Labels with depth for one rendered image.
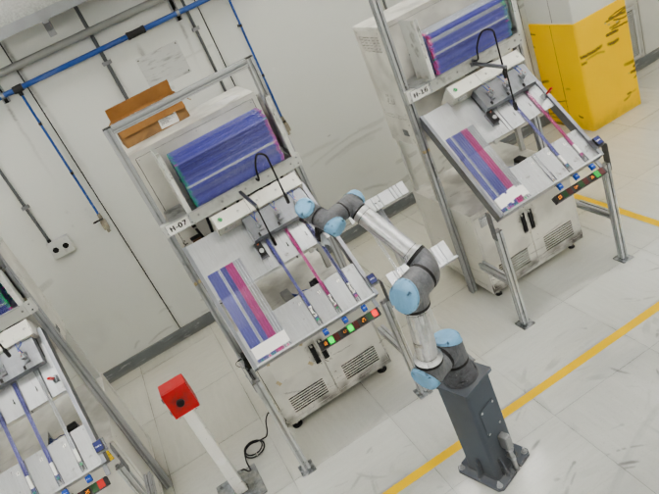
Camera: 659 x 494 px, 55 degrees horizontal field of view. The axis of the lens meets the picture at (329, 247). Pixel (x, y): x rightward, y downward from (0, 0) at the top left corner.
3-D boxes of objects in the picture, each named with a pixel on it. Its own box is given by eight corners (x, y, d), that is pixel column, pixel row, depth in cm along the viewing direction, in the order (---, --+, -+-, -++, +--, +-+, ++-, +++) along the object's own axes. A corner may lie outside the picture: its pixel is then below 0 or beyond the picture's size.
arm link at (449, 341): (474, 352, 261) (464, 326, 255) (456, 373, 254) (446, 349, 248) (449, 346, 269) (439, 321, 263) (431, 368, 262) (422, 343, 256)
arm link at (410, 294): (456, 371, 255) (433, 268, 225) (436, 398, 247) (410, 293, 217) (431, 362, 263) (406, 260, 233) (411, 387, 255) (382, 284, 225)
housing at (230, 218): (303, 194, 335) (302, 182, 322) (221, 240, 326) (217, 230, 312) (295, 182, 338) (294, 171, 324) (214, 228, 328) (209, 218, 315)
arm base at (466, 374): (485, 369, 264) (479, 351, 260) (465, 393, 257) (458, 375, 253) (456, 359, 276) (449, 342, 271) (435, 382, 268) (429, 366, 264)
